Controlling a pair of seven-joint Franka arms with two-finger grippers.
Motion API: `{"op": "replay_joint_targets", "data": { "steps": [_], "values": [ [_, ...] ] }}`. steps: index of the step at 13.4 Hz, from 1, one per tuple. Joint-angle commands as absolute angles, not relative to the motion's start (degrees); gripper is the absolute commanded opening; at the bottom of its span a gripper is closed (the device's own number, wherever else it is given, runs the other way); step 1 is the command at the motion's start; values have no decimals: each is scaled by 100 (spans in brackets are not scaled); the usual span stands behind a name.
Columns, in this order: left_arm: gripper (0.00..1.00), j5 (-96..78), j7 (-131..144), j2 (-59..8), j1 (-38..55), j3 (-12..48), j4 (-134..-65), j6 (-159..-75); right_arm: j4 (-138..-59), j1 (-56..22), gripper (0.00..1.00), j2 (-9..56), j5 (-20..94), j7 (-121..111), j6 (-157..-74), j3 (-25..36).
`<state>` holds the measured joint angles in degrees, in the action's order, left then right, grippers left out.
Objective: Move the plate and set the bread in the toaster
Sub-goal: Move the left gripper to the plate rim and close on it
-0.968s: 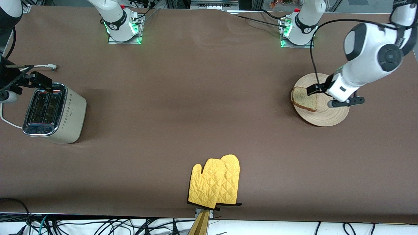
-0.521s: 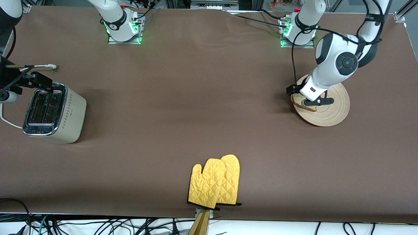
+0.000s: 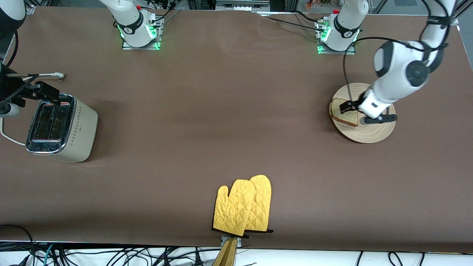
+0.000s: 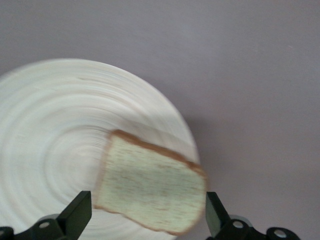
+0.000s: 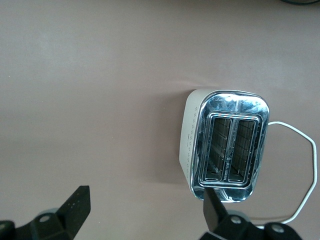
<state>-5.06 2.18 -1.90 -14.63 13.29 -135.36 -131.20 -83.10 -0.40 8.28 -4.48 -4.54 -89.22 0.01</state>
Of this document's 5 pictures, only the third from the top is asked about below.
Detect slice of brown-crust bread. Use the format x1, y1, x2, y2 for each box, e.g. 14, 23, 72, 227
330, 98, 359, 127

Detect round light wooden plate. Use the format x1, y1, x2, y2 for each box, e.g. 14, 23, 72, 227
329, 82, 397, 144

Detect cream chrome two-slot toaster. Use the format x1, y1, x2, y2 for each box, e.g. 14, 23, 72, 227
25, 93, 99, 163

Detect orange background object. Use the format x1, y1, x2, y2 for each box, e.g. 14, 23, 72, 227
305, 0, 342, 10

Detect yellow quilted oven mitt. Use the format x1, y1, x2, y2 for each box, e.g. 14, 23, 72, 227
245, 174, 274, 234
212, 179, 258, 237

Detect wooden stick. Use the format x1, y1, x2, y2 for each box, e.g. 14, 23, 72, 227
212, 237, 238, 266

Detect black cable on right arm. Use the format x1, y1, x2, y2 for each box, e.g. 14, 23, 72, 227
0, 29, 19, 69

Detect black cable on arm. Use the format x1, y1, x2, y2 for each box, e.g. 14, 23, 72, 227
342, 36, 450, 111
0, 29, 19, 69

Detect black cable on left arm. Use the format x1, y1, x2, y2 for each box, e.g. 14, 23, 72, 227
342, 36, 450, 111

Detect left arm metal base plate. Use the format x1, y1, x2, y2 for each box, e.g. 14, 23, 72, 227
317, 20, 357, 55

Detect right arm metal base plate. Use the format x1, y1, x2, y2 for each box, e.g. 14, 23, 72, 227
122, 17, 163, 51

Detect black cable across table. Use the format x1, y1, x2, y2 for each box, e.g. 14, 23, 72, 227
255, 11, 327, 33

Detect black cables by right base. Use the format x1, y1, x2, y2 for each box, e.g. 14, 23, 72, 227
147, 0, 182, 23

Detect aluminium frame rail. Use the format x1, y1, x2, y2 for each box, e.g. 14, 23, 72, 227
215, 0, 271, 12

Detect black looped floor cable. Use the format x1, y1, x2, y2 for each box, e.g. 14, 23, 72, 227
0, 224, 36, 266

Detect teal floor cable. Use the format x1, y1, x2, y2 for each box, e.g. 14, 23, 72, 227
42, 243, 56, 266

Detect small metal bracket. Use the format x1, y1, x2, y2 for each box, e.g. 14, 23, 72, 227
221, 235, 242, 248

